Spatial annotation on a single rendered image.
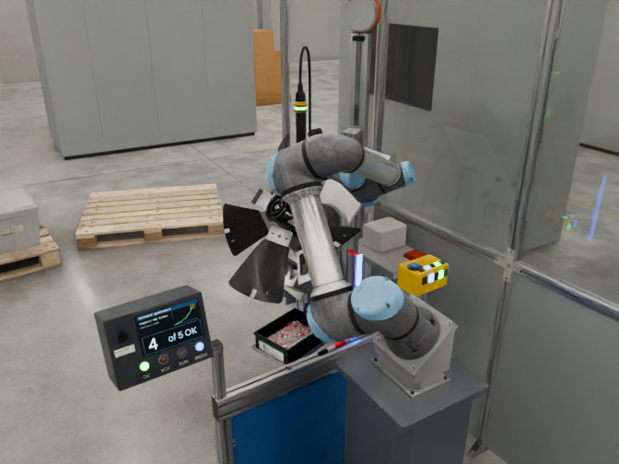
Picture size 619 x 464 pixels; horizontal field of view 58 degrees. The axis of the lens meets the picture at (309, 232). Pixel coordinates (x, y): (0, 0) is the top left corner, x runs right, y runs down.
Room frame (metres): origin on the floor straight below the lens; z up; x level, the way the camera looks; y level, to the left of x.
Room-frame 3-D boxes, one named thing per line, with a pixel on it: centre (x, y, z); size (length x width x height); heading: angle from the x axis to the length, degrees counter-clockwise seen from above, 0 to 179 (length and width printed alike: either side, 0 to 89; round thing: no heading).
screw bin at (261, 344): (1.68, 0.06, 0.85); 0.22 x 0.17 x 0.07; 139
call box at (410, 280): (1.80, -0.41, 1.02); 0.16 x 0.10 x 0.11; 124
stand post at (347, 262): (2.23, -0.17, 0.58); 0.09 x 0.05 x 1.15; 34
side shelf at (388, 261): (2.34, -0.36, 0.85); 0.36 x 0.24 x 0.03; 34
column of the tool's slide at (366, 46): (2.61, -0.23, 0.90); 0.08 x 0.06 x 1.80; 69
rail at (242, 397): (1.58, -0.09, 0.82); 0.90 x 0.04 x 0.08; 124
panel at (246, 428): (1.58, -0.09, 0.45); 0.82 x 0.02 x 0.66; 124
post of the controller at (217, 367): (1.34, 0.27, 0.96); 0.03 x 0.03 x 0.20; 34
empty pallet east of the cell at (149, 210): (4.72, 1.42, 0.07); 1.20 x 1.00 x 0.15; 103
